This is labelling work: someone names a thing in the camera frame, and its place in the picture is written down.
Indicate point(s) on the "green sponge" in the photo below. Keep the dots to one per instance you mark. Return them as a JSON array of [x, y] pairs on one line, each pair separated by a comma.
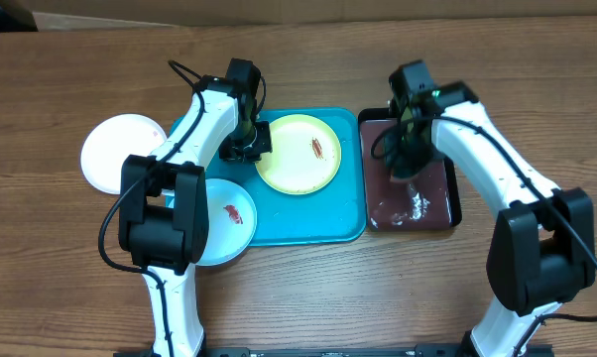
[[403, 174]]

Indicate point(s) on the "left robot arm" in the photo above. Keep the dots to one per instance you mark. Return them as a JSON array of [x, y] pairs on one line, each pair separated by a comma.
[[163, 207]]

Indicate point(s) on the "yellow plate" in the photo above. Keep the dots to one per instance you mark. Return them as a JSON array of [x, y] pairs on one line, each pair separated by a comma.
[[306, 155]]

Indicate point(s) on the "black water tray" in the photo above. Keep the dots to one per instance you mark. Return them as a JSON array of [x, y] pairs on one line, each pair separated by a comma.
[[430, 201]]

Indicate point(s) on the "light blue plate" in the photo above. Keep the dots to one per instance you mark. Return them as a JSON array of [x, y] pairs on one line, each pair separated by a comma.
[[221, 219]]

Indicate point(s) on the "teal plastic tray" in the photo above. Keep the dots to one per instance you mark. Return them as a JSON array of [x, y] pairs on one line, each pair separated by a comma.
[[336, 213]]

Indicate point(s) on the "dark object top-left corner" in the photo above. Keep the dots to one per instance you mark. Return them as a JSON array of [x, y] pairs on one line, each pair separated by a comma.
[[14, 17]]

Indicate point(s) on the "white plate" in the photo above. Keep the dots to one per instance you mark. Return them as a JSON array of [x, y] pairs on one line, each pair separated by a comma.
[[110, 143]]

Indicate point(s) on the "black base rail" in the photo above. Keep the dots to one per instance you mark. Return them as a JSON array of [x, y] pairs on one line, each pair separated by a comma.
[[421, 350]]

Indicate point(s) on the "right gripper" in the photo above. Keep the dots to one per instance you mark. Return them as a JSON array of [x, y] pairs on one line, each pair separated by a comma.
[[399, 161]]

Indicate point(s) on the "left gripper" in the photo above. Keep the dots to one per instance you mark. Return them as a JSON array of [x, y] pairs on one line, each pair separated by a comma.
[[228, 153]]

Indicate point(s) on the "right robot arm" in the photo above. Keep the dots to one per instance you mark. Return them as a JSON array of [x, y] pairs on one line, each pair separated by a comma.
[[542, 251]]

